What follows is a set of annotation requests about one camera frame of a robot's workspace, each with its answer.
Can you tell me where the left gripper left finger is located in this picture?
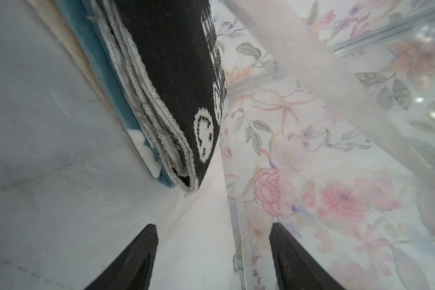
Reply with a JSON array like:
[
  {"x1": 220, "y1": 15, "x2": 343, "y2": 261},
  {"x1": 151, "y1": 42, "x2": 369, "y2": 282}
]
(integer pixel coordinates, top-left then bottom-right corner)
[{"x1": 85, "y1": 224, "x2": 158, "y2": 290}]

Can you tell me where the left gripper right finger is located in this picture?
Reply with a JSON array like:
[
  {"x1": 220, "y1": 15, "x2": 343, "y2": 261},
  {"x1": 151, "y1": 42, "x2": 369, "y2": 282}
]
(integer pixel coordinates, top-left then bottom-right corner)
[{"x1": 269, "y1": 223, "x2": 344, "y2": 290}]

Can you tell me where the cream folded blanket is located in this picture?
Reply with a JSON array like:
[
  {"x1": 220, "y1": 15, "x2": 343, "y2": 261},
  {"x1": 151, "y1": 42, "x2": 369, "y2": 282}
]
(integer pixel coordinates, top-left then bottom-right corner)
[{"x1": 27, "y1": 0, "x2": 112, "y2": 110}]

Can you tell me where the black white patterned blanket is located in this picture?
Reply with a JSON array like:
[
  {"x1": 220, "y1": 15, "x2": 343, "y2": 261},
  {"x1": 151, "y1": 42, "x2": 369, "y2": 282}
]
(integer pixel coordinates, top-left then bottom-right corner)
[{"x1": 89, "y1": 1, "x2": 227, "y2": 193}]

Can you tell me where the clear plastic vacuum bag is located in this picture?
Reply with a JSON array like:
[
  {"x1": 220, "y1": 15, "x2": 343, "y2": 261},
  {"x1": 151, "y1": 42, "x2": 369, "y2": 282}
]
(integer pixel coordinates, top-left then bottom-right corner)
[{"x1": 0, "y1": 1, "x2": 435, "y2": 290}]

